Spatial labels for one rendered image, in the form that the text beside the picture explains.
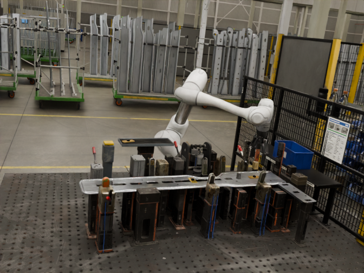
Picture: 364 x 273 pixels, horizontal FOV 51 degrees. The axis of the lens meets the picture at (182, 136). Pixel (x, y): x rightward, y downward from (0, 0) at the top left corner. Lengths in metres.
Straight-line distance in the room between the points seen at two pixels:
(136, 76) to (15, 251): 7.41
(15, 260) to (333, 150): 2.13
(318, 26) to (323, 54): 5.53
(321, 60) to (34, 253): 3.59
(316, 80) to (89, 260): 3.38
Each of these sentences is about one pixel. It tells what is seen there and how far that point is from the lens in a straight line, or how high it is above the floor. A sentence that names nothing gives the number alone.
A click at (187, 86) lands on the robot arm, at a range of 2.72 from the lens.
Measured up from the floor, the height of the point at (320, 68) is 1.66.
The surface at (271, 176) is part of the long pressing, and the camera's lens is 2.80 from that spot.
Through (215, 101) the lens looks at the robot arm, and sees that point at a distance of 2.63.
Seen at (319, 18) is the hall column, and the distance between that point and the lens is 10.17.
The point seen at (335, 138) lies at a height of 1.31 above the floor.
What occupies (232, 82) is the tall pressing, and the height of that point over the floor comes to 0.66.
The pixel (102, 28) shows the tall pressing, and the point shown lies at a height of 1.66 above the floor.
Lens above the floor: 1.94
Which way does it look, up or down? 16 degrees down
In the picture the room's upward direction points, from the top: 6 degrees clockwise
